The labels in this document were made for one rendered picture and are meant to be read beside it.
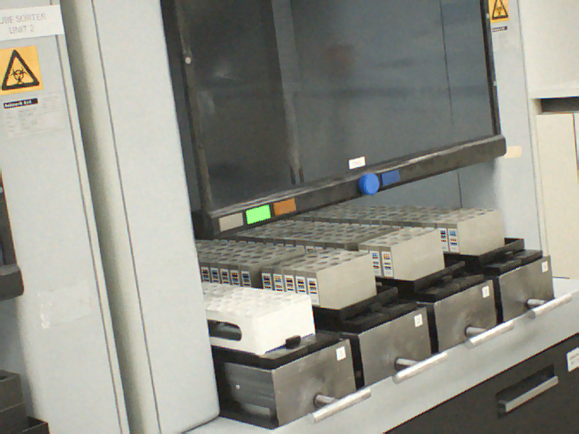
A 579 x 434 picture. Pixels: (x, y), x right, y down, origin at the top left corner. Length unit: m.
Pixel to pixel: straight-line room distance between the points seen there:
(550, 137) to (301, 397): 2.59
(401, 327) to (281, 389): 0.22
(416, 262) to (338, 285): 0.17
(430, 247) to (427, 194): 0.26
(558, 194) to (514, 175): 2.04
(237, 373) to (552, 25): 2.78
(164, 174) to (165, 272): 0.12
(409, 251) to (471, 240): 0.15
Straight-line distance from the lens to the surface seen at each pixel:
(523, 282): 1.66
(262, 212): 1.34
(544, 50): 3.89
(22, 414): 1.19
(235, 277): 1.55
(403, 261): 1.56
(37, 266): 1.19
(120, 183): 1.25
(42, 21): 1.20
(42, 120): 1.19
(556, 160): 3.81
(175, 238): 1.29
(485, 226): 1.70
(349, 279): 1.47
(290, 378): 1.31
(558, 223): 3.85
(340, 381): 1.37
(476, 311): 1.57
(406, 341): 1.46
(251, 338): 1.33
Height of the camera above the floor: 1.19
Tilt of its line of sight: 9 degrees down
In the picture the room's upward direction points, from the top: 8 degrees counter-clockwise
